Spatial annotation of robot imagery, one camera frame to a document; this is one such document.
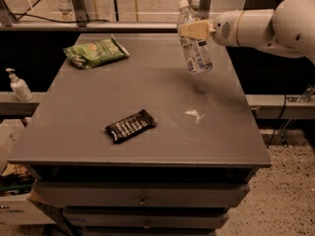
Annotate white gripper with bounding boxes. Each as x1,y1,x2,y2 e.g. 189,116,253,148
177,10,243,47

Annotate clear plastic water bottle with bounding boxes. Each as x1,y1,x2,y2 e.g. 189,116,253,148
177,0,213,74

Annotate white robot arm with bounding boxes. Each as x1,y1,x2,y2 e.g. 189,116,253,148
178,0,315,63

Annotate white pump dispenser bottle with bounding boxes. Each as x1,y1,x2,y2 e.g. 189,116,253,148
6,68,32,102

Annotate black candy bar wrapper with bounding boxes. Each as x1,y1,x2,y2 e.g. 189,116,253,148
104,109,157,145

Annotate green snack bag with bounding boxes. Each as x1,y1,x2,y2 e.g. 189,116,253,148
63,37,129,69

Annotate top grey drawer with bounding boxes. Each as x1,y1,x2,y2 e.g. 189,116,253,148
32,182,250,207

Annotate grey drawer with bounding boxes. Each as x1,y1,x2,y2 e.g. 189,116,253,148
63,207,228,229
32,182,250,207

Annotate middle grey drawer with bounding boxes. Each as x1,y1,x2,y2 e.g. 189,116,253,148
63,207,228,229

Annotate white storage box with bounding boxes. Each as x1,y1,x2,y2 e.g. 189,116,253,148
0,119,54,225

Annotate metal railing frame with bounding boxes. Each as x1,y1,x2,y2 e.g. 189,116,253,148
0,0,315,33

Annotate black cable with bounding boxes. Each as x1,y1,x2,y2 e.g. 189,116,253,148
9,0,110,25

